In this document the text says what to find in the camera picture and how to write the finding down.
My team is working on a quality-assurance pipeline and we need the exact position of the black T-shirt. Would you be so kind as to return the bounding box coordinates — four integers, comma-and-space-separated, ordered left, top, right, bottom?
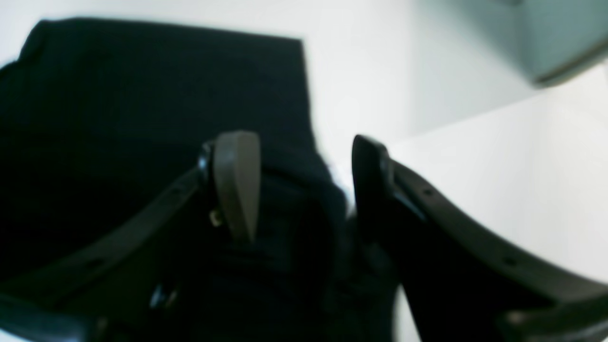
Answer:
1, 18, 397, 342

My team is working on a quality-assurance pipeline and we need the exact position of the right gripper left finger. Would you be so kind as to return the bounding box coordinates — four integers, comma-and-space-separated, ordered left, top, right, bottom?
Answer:
1, 131, 261, 342

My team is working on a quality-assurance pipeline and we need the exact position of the white cardboard box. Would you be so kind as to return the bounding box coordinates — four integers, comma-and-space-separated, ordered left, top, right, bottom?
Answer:
518, 0, 608, 87

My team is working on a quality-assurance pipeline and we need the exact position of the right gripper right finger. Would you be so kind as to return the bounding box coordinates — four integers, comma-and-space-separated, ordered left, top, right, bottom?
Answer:
351, 135, 608, 342

